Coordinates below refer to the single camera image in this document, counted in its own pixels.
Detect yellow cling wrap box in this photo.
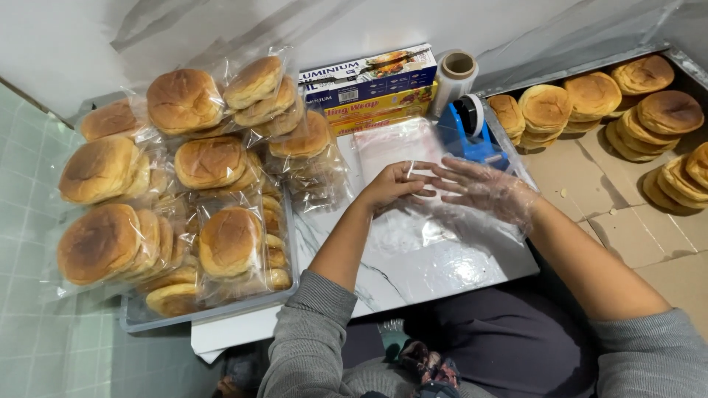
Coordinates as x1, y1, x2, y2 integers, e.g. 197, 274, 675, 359
323, 82, 439, 137

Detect brown cardboard sheet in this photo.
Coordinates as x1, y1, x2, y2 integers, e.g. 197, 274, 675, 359
520, 126, 708, 339

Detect blue aluminium foil box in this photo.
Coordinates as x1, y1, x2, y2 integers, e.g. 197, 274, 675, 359
298, 43, 438, 109

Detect person's left hand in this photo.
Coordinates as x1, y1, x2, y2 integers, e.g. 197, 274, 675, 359
360, 160, 444, 217

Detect clear plastic wrap roll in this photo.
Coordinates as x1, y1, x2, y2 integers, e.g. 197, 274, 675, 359
431, 49, 480, 118

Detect pile of bagged burger buns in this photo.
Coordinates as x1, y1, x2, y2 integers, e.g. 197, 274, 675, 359
41, 47, 355, 318

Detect stacks of unwrapped burger buns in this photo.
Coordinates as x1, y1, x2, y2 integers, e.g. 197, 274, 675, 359
487, 54, 708, 214

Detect metal baking tray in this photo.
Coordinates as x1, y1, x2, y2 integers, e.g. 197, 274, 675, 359
473, 43, 708, 189

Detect dark trousers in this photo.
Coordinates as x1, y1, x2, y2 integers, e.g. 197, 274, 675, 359
342, 276, 601, 398

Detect green sock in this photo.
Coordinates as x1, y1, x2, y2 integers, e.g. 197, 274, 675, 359
378, 319, 411, 363

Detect grey sweater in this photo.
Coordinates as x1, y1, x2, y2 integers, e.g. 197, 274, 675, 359
257, 270, 708, 398

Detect stack of clear plastic bags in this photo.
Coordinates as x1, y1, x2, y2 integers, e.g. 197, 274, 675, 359
351, 119, 533, 256

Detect person's right hand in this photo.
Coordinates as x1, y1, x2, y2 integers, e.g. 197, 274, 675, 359
430, 157, 541, 228

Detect floral patterned cloth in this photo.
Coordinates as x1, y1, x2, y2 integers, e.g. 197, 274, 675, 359
398, 340, 461, 391

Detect grey plastic tray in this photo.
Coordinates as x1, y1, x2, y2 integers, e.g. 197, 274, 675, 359
119, 188, 301, 334

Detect blue tape dispenser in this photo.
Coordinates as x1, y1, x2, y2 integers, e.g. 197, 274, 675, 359
437, 94, 511, 171

